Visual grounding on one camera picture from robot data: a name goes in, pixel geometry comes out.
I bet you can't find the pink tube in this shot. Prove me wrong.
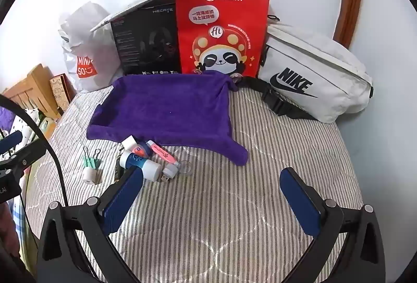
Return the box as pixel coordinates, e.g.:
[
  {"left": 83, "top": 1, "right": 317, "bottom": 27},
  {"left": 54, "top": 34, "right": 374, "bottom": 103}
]
[{"left": 146, "top": 140, "right": 180, "bottom": 167}]

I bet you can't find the white plastic shopping bag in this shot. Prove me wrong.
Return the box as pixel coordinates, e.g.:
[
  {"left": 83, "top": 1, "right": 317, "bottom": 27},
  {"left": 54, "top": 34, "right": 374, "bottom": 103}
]
[{"left": 58, "top": 1, "right": 126, "bottom": 93}]

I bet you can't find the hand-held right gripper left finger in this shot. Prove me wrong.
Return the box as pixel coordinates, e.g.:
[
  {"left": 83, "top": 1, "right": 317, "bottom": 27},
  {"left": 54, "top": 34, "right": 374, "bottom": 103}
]
[{"left": 36, "top": 167, "right": 144, "bottom": 283}]

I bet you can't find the purple towel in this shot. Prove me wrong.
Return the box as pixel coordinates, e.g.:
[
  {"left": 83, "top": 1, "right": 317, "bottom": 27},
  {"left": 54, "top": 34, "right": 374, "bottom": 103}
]
[{"left": 86, "top": 71, "right": 250, "bottom": 168}]

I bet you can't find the striped mattress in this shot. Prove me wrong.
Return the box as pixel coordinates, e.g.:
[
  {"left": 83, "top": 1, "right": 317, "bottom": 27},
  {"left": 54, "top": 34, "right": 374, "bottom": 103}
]
[{"left": 24, "top": 84, "right": 364, "bottom": 283}]

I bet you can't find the black cable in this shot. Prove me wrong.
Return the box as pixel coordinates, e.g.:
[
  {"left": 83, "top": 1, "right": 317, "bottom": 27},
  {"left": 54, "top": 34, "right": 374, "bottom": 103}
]
[{"left": 0, "top": 96, "right": 70, "bottom": 205}]

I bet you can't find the small white paper roll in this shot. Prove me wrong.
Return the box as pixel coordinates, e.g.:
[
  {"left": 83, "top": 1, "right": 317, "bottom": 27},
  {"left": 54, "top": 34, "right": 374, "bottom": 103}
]
[{"left": 81, "top": 166, "right": 97, "bottom": 185}]

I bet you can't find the patterned brown book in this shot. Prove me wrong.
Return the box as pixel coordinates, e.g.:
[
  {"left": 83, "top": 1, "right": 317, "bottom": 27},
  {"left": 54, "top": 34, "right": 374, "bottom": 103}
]
[{"left": 50, "top": 74, "right": 71, "bottom": 112}]

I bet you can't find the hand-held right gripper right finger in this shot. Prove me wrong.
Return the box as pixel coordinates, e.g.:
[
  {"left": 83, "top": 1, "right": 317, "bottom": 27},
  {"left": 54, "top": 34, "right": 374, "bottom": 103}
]
[{"left": 279, "top": 167, "right": 387, "bottom": 283}]

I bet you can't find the clear plastic ring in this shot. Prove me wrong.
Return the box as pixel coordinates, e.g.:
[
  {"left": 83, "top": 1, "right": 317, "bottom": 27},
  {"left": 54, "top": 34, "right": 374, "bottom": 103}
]
[{"left": 179, "top": 159, "right": 193, "bottom": 177}]

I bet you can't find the person's left forearm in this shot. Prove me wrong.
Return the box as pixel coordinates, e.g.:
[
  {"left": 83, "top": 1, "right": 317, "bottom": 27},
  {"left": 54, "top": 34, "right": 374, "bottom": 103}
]
[{"left": 0, "top": 203, "right": 15, "bottom": 238}]

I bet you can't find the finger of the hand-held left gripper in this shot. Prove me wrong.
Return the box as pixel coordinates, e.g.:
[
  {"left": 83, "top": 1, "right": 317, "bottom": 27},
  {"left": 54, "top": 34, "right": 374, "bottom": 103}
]
[
  {"left": 0, "top": 139, "right": 49, "bottom": 177},
  {"left": 0, "top": 131, "right": 24, "bottom": 153}
]

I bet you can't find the black headphone box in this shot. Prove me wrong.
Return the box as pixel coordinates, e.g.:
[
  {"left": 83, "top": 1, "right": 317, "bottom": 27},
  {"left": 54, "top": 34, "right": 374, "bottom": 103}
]
[{"left": 90, "top": 0, "right": 182, "bottom": 76}]

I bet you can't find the spotted white cloth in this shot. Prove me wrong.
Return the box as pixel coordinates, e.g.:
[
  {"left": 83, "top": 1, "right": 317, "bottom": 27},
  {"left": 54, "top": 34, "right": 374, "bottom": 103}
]
[{"left": 10, "top": 107, "right": 43, "bottom": 140}]

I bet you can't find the red paper bag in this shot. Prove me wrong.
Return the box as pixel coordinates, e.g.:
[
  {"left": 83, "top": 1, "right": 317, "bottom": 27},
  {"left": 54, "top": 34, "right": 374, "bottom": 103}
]
[{"left": 175, "top": 0, "right": 271, "bottom": 78}]

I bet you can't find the black and gold tin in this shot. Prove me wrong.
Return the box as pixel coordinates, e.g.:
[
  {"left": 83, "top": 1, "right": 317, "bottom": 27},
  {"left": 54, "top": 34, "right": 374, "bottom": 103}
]
[{"left": 115, "top": 156, "right": 126, "bottom": 183}]

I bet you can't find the white waist bag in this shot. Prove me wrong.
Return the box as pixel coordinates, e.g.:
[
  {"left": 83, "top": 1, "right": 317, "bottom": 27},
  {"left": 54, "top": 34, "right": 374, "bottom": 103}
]
[{"left": 235, "top": 14, "right": 373, "bottom": 123}]

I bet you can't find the green binder clip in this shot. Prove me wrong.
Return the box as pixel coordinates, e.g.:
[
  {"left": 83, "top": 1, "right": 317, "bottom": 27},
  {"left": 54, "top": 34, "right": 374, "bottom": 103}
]
[{"left": 81, "top": 146, "right": 102, "bottom": 170}]

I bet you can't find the blue and white bottle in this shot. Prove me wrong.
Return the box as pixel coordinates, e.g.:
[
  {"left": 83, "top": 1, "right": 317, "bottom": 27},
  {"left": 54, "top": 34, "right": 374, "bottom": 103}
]
[{"left": 119, "top": 151, "right": 162, "bottom": 181}]

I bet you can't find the small white adapter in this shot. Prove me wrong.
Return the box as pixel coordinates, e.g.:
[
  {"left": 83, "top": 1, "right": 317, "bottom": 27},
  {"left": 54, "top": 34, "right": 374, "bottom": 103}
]
[{"left": 160, "top": 163, "right": 180, "bottom": 183}]

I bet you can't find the white charger plug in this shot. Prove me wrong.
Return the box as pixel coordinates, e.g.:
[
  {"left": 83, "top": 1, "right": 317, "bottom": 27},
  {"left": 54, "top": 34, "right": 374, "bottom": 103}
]
[{"left": 121, "top": 136, "right": 139, "bottom": 151}]

